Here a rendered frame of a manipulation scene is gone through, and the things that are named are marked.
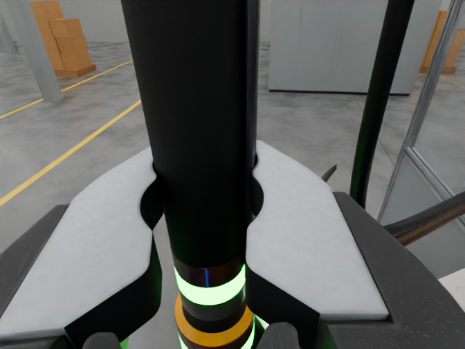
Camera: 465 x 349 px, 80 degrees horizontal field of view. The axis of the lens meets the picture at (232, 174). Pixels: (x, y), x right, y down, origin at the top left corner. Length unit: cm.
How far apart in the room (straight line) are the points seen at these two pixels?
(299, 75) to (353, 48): 97
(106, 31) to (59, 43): 622
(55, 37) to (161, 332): 750
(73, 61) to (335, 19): 600
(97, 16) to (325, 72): 1092
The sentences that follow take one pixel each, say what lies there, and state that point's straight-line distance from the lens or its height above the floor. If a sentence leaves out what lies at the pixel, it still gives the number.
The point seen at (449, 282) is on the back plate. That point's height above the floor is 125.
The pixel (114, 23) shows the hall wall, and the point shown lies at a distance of 1420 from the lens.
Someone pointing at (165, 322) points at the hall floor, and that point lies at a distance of 195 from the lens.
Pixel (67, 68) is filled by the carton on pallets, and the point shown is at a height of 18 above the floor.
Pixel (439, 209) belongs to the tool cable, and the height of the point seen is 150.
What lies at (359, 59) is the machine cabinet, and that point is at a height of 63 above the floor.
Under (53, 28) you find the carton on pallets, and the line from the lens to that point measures 837.
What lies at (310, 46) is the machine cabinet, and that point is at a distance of 559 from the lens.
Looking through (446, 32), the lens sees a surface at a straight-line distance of 151.
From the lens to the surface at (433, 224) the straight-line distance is 30.
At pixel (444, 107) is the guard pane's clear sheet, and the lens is 144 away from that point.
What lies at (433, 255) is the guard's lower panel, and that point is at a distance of 142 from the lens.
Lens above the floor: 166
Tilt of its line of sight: 33 degrees down
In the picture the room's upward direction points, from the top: 2 degrees counter-clockwise
